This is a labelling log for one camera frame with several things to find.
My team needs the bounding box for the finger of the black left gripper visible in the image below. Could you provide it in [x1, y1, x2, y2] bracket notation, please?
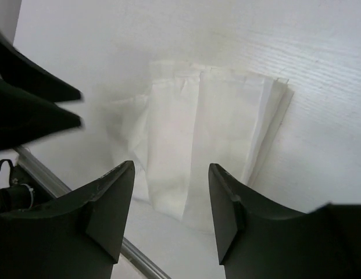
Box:
[0, 78, 82, 151]
[0, 32, 82, 102]

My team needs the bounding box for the white pleated skirt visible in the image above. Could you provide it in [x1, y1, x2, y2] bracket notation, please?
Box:
[103, 61, 293, 233]

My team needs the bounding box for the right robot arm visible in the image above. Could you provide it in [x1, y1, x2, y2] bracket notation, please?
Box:
[0, 161, 361, 278]

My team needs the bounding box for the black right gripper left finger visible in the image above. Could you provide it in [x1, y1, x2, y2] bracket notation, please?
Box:
[0, 160, 135, 278]

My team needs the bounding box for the aluminium table rail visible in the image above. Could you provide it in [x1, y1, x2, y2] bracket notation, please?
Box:
[15, 147, 168, 278]

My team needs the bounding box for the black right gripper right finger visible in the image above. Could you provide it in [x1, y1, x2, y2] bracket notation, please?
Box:
[208, 163, 361, 278]

